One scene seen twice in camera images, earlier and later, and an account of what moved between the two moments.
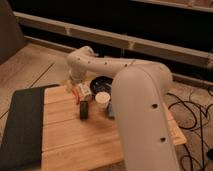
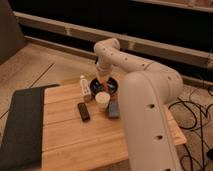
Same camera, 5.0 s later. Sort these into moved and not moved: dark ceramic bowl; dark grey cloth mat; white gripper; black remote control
Moved: white gripper
Not moved: dark ceramic bowl; dark grey cloth mat; black remote control
